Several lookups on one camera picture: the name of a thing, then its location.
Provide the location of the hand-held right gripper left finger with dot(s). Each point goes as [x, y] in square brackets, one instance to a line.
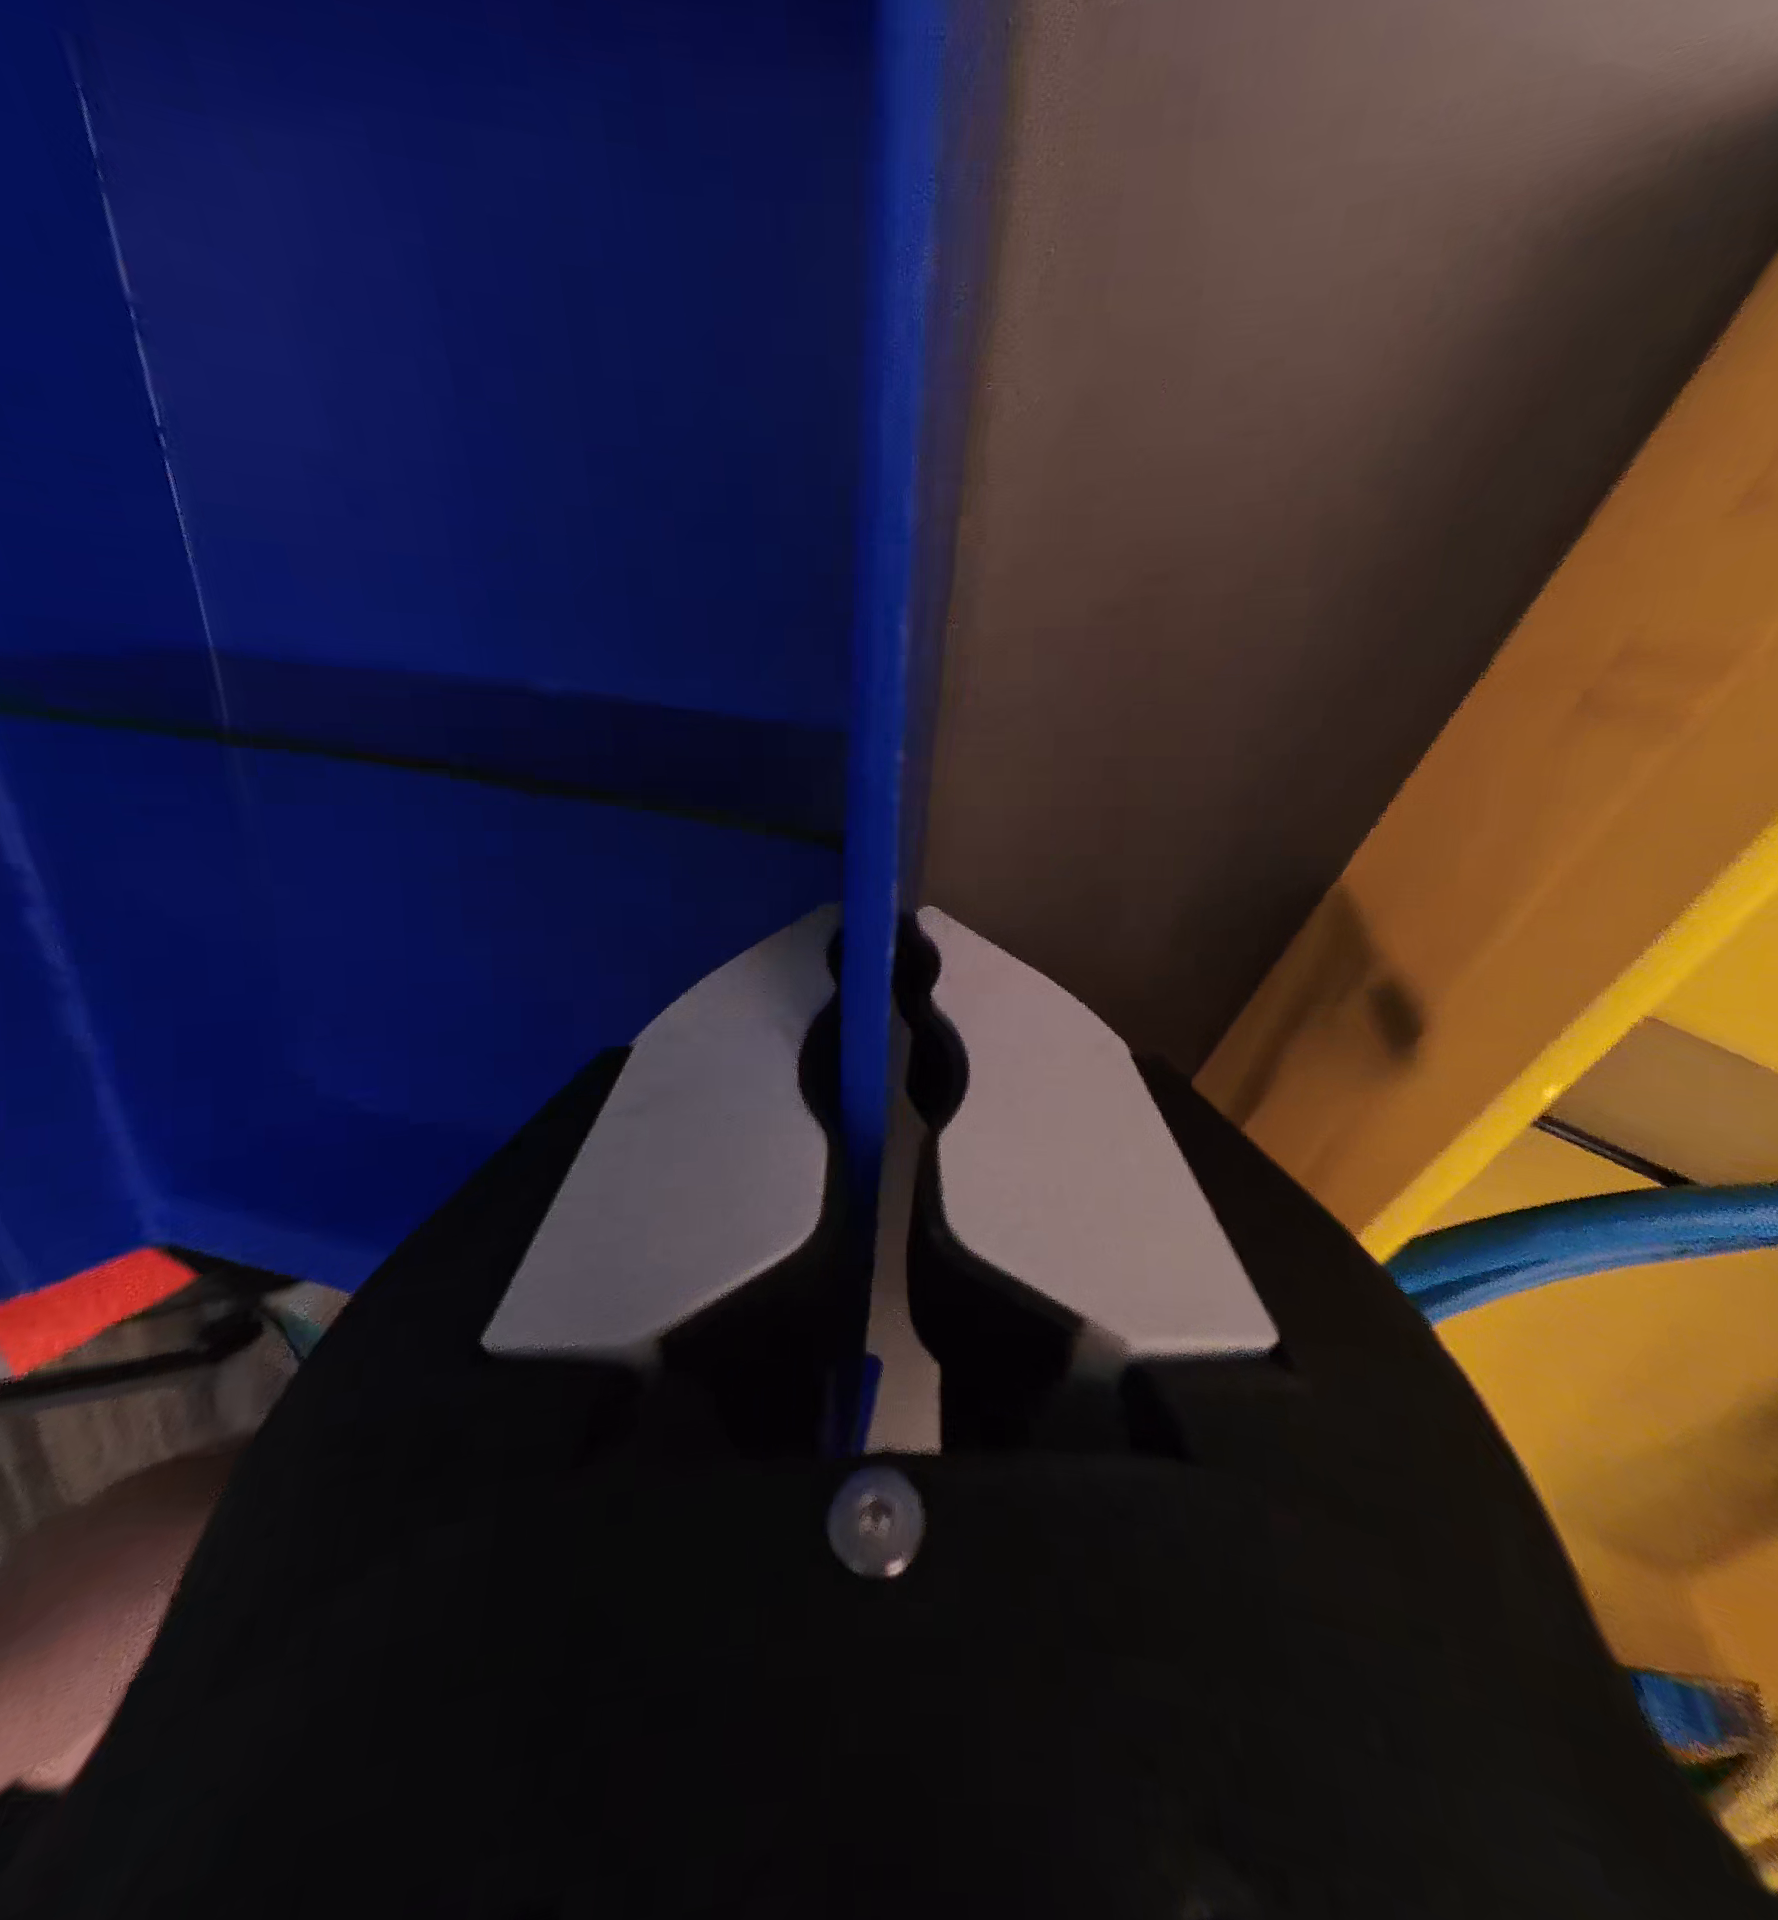
[664, 1186]

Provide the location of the person's left forearm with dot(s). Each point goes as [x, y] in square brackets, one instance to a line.
[49, 1622]

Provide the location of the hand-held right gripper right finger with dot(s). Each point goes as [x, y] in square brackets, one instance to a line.
[1084, 1186]

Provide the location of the blue plastic bin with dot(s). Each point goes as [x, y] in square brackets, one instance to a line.
[379, 452]

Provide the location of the orange object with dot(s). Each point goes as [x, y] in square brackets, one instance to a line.
[65, 1320]

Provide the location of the yellow plastic bin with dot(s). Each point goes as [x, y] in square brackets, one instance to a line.
[1656, 678]

